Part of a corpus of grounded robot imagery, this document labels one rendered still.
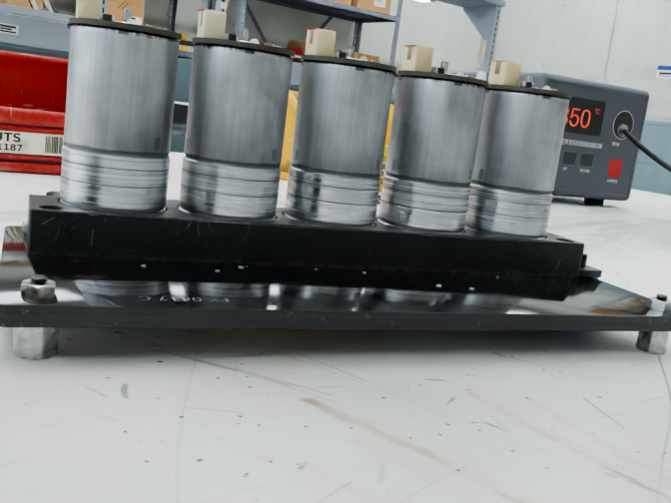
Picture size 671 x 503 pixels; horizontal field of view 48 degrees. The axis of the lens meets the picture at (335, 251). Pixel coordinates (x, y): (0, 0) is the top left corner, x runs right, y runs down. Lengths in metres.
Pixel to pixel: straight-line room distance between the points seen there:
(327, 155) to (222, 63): 0.03
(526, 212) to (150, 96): 0.11
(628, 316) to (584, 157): 0.44
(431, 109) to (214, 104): 0.06
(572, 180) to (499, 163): 0.40
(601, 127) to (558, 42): 5.52
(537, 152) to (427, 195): 0.03
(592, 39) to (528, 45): 0.58
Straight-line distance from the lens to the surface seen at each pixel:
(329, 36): 0.20
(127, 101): 0.18
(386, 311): 0.15
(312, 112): 0.19
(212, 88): 0.18
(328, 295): 0.16
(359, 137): 0.19
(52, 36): 2.49
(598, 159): 0.63
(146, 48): 0.18
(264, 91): 0.18
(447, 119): 0.20
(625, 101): 0.65
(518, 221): 0.22
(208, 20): 0.19
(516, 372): 0.17
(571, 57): 6.04
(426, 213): 0.20
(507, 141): 0.22
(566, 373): 0.17
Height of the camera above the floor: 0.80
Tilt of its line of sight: 11 degrees down
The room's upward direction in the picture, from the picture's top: 7 degrees clockwise
